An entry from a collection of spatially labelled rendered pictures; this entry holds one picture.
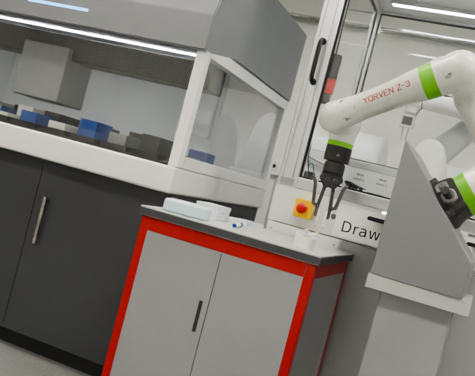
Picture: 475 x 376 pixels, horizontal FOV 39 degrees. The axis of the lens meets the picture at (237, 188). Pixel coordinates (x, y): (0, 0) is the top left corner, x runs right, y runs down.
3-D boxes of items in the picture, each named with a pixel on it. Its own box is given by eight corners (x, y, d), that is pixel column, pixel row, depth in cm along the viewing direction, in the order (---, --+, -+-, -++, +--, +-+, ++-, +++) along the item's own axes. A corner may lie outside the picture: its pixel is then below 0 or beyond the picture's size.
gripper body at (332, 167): (346, 165, 245) (339, 191, 245) (323, 160, 246) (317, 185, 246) (347, 165, 238) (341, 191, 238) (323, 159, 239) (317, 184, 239)
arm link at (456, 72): (490, 89, 213) (480, 60, 219) (481, 66, 203) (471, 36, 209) (432, 109, 220) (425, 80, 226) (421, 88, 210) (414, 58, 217)
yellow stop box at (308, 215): (309, 219, 259) (313, 201, 259) (291, 215, 262) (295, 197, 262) (312, 220, 264) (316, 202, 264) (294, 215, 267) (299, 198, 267)
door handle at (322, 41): (312, 83, 263) (324, 35, 263) (306, 81, 264) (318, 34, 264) (315, 85, 268) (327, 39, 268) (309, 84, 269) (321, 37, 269)
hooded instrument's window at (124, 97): (171, 165, 260) (201, 51, 259) (-161, 78, 320) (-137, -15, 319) (260, 188, 367) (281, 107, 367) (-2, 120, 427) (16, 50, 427)
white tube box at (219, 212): (215, 221, 237) (218, 206, 237) (193, 214, 240) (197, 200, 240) (227, 221, 249) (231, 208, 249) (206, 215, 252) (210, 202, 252)
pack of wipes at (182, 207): (209, 221, 229) (213, 207, 229) (205, 221, 220) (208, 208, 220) (168, 209, 231) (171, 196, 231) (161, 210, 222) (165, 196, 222)
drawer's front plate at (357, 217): (417, 258, 220) (425, 225, 220) (331, 234, 230) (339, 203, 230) (417, 258, 222) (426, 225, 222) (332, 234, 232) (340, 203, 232)
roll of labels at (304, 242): (288, 244, 215) (291, 232, 215) (299, 245, 221) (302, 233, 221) (307, 250, 211) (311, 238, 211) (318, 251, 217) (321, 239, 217)
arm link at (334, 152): (327, 142, 237) (353, 149, 236) (326, 145, 248) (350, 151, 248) (323, 159, 237) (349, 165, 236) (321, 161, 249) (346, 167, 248)
